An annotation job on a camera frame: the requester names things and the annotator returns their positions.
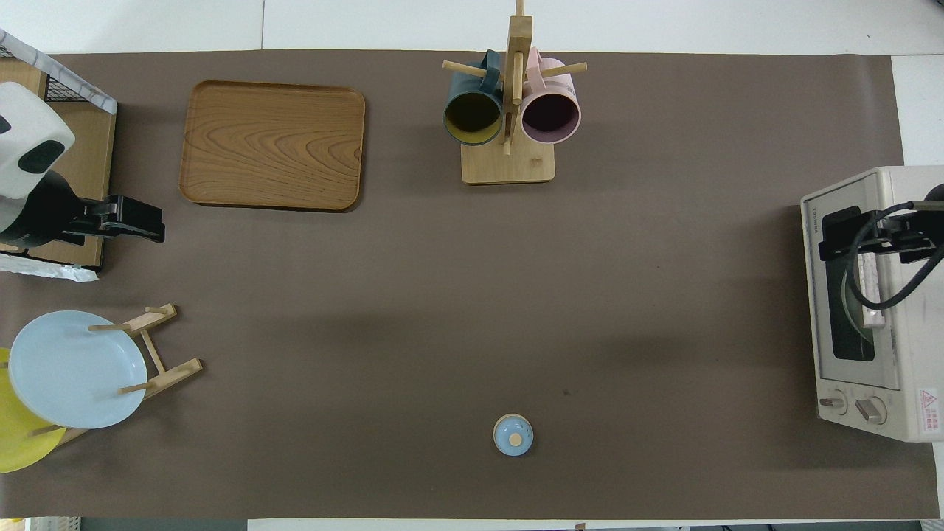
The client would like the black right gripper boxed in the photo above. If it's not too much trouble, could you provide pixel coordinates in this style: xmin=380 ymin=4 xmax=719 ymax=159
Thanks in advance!
xmin=818 ymin=199 xmax=944 ymax=266

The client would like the pale green plate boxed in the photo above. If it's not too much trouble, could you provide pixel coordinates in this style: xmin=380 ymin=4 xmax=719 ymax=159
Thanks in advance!
xmin=841 ymin=269 xmax=880 ymax=345

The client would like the yellow plate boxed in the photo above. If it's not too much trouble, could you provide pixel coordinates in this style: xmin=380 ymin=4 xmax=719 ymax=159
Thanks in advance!
xmin=0 ymin=347 xmax=68 ymax=474

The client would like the light blue plate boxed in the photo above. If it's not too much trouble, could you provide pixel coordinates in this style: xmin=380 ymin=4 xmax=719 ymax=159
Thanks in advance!
xmin=8 ymin=310 xmax=149 ymax=431

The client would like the small blue round bell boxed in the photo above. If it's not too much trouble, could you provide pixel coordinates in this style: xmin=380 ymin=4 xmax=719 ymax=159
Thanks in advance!
xmin=493 ymin=414 xmax=535 ymax=457

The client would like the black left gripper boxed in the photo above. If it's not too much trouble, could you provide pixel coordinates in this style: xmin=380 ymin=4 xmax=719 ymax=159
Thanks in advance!
xmin=60 ymin=195 xmax=167 ymax=246

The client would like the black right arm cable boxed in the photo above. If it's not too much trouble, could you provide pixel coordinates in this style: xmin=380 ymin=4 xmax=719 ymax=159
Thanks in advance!
xmin=847 ymin=201 xmax=944 ymax=311

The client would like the dark blue mug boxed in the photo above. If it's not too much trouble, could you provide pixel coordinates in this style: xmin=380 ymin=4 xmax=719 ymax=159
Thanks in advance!
xmin=442 ymin=49 xmax=505 ymax=147

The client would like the brown wooden tray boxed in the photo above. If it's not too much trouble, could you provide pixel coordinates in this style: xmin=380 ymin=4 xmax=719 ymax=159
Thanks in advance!
xmin=179 ymin=80 xmax=367 ymax=212

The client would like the pink mug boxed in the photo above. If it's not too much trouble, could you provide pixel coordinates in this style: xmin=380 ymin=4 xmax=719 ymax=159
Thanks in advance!
xmin=520 ymin=48 xmax=583 ymax=145

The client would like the wooden shelf with wire basket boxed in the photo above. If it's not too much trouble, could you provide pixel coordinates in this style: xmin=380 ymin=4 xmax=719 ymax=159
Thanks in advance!
xmin=0 ymin=29 xmax=119 ymax=283

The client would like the brown table mat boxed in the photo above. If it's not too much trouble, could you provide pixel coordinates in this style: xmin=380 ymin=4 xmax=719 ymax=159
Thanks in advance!
xmin=0 ymin=49 xmax=940 ymax=521

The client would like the wooden plate rack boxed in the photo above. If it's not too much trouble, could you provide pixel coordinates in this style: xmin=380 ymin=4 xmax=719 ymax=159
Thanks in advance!
xmin=29 ymin=302 xmax=204 ymax=448

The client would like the wooden mug tree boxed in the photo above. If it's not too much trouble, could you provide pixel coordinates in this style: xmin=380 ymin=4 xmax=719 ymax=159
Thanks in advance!
xmin=442 ymin=0 xmax=589 ymax=185

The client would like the beige toaster oven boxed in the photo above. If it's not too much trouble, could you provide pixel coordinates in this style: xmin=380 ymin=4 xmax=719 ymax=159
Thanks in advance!
xmin=800 ymin=165 xmax=944 ymax=443

